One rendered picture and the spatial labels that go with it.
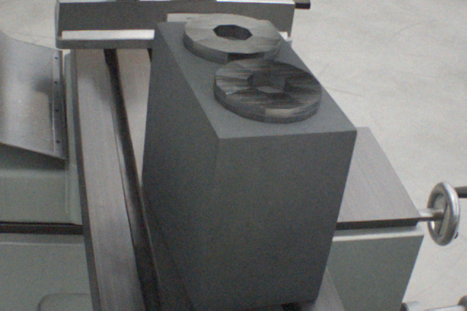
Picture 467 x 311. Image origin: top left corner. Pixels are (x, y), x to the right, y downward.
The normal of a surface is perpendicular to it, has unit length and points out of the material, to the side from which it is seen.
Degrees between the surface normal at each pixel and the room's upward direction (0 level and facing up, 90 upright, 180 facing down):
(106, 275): 0
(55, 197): 90
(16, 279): 90
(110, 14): 90
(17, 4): 0
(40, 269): 90
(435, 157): 0
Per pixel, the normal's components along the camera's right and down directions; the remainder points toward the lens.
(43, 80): 0.36, -0.82
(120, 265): 0.12, -0.86
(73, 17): 0.22, 0.52
